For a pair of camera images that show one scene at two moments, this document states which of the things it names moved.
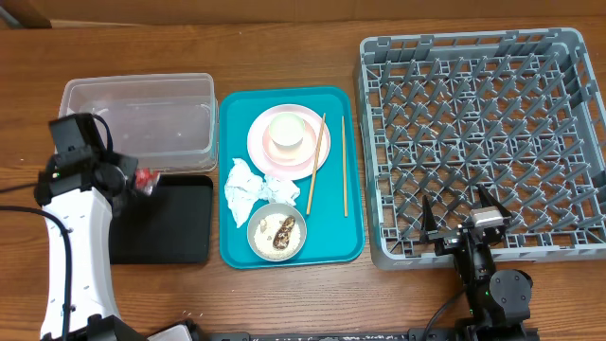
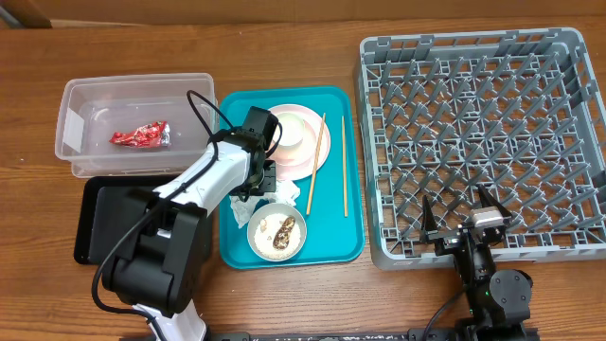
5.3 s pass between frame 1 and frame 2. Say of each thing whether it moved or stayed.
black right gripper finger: stayed
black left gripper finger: stayed
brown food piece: stayed
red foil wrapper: moved
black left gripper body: moved
